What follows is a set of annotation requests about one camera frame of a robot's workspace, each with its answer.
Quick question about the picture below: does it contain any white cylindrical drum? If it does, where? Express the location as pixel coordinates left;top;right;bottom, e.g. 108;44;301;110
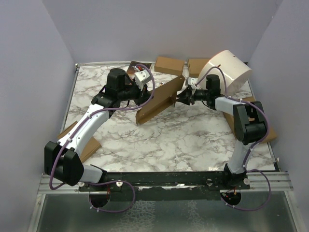
197;50;252;95

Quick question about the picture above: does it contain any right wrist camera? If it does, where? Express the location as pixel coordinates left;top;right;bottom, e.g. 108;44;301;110
185;77;197;89

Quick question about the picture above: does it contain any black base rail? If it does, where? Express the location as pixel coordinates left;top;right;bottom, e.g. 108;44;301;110
79;171;250;201

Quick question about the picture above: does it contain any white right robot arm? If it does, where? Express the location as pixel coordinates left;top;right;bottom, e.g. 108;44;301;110
176;74;268;189

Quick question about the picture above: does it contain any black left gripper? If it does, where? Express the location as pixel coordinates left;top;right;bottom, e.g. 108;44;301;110
119;79;154;107

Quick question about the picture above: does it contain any Three Days To See book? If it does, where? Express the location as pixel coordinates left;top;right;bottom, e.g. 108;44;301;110
126;61;152;80

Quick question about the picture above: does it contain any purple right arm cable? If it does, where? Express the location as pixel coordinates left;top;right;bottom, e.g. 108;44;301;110
196;66;272;212

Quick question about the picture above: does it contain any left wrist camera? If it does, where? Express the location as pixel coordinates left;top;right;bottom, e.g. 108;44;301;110
134;70;151;89

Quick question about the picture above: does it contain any cardboard box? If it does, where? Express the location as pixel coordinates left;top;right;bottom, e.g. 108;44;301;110
154;57;185;76
187;58;210;78
223;105;267;145
135;75;185;125
57;121;101;163

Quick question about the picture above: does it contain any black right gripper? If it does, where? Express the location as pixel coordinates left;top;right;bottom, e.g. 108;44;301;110
175;87;210;105

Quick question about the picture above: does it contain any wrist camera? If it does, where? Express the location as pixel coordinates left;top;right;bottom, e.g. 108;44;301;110
185;77;197;89
134;70;151;89

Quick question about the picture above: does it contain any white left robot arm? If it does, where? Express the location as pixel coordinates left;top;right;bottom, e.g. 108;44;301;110
44;64;154;191

